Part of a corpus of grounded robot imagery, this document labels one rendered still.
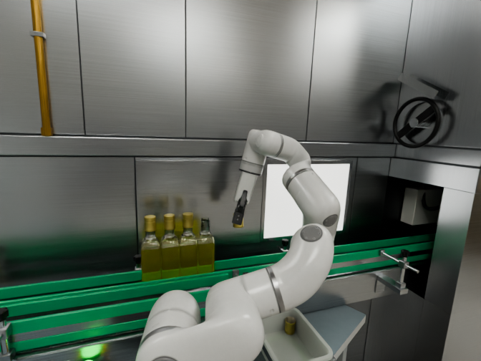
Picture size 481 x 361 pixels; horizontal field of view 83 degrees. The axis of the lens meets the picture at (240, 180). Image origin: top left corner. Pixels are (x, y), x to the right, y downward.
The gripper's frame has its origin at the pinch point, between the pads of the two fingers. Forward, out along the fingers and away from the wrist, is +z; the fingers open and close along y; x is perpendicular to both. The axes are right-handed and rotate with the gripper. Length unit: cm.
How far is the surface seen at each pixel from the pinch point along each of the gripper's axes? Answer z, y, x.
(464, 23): -87, -20, 62
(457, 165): -37, -18, 76
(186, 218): 4.0, 3.5, -15.9
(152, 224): 7.5, 7.5, -24.9
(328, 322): 31, -7, 42
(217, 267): 21.7, -6.6, -2.1
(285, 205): -3.9, -24.5, 18.4
